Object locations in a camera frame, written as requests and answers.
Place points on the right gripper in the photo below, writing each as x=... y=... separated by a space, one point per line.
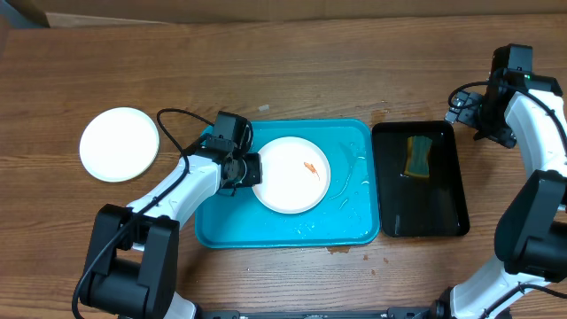
x=466 y=116

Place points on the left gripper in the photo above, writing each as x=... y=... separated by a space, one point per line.
x=255 y=175

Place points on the white plate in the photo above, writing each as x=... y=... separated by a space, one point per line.
x=119 y=144
x=295 y=175

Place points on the yellow green sponge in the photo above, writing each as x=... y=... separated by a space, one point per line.
x=417 y=158

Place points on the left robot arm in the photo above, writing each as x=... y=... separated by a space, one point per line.
x=131 y=265

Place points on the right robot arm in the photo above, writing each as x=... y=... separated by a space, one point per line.
x=524 y=110

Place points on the black water tray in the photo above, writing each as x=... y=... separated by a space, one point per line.
x=419 y=207

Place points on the teal plastic tray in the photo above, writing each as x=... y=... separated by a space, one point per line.
x=347 y=215

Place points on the cardboard sheet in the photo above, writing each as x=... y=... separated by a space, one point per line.
x=55 y=13

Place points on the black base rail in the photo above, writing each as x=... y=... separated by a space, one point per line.
x=390 y=313

